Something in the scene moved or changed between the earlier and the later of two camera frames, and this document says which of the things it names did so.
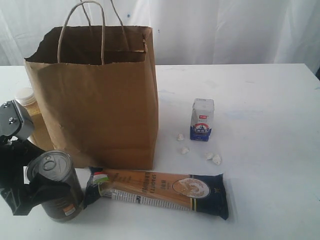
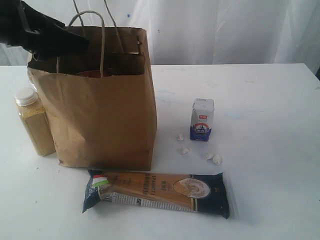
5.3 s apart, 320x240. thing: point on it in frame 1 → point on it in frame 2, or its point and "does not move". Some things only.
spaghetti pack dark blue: [202, 193] does not move
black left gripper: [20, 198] → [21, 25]
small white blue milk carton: [202, 117] does not move
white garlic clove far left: [180, 137] does not move
